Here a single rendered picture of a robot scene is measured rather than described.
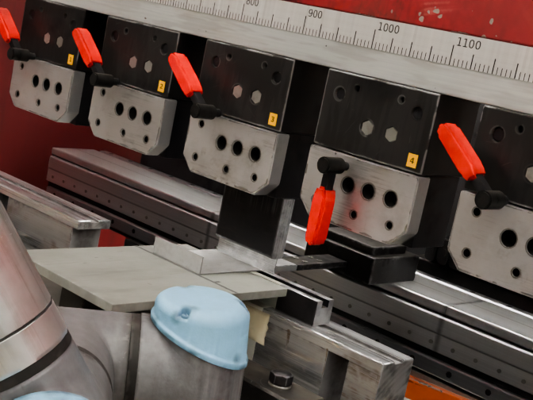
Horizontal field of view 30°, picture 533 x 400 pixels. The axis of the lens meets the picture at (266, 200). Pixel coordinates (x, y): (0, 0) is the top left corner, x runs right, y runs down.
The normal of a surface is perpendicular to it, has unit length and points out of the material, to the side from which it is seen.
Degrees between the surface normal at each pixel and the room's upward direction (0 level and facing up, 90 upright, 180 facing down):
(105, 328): 26
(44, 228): 90
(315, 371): 90
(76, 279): 0
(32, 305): 61
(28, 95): 90
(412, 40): 90
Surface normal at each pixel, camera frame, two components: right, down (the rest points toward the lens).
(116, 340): 0.18, -0.56
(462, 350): -0.67, 0.00
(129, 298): 0.20, -0.96
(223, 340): 0.48, 0.22
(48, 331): 0.83, -0.24
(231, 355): 0.69, 0.22
